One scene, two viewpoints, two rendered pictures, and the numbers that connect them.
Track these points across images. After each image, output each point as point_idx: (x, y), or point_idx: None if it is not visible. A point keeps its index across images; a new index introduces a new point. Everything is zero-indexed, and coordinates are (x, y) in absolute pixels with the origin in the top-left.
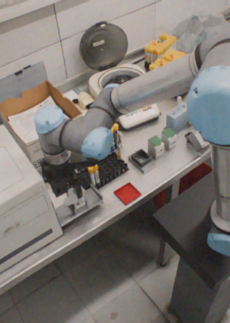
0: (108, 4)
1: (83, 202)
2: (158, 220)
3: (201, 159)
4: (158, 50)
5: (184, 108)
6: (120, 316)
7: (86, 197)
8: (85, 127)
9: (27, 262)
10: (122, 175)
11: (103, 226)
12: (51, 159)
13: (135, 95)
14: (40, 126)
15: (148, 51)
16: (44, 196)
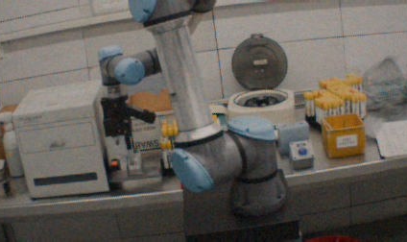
0: (278, 23)
1: (137, 165)
2: (182, 186)
3: (294, 179)
4: (330, 84)
5: (299, 124)
6: None
7: (148, 170)
8: (125, 57)
9: (64, 199)
10: None
11: (149, 198)
12: (105, 91)
13: None
14: (98, 54)
15: (321, 85)
16: (91, 125)
